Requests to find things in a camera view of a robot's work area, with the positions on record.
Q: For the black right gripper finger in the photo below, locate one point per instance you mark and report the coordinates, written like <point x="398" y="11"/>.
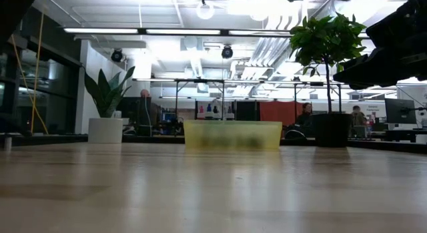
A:
<point x="362" y="87"/>
<point x="383" y="67"/>

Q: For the large dark-capped food coloring bottle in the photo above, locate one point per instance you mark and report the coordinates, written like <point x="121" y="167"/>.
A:
<point x="229" y="114"/>

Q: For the large red-capped food coloring bottle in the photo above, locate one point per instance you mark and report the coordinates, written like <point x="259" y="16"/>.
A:
<point x="201" y="114"/>

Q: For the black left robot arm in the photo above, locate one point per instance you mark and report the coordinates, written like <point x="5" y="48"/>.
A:
<point x="13" y="9"/>

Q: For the person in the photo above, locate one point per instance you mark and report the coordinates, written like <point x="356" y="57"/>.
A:
<point x="307" y="109"/>
<point x="357" y="110"/>
<point x="145" y="92"/>

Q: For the leafy green potted tree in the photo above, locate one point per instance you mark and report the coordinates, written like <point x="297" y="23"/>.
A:
<point x="323" y="39"/>

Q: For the black computer monitor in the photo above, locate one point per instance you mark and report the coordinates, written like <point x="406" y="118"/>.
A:
<point x="400" y="111"/>
<point x="131" y="107"/>

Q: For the black round plant pot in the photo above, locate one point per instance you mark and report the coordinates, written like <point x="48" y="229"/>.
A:
<point x="332" y="129"/>

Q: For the orange partition panel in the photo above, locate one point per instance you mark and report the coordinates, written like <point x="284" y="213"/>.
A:
<point x="280" y="111"/>

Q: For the black round ceiling device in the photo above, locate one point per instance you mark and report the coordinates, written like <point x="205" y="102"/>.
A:
<point x="227" y="52"/>
<point x="116" y="55"/>

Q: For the yellow translucent plastic bin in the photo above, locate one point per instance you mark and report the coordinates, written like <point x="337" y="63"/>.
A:
<point x="233" y="136"/>

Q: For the long ceiling light strip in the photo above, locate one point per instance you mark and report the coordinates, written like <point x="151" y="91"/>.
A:
<point x="100" y="30"/>
<point x="183" y="31"/>

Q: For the green snake plant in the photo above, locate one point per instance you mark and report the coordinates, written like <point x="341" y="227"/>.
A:
<point x="106" y="99"/>

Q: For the white round plant pot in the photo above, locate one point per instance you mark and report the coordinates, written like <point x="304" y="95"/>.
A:
<point x="105" y="131"/>

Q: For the black metal workbench frame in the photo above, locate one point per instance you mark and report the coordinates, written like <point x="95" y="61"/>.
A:
<point x="200" y="81"/>

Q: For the black aluminium table frame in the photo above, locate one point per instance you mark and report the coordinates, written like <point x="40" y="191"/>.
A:
<point x="160" y="139"/>

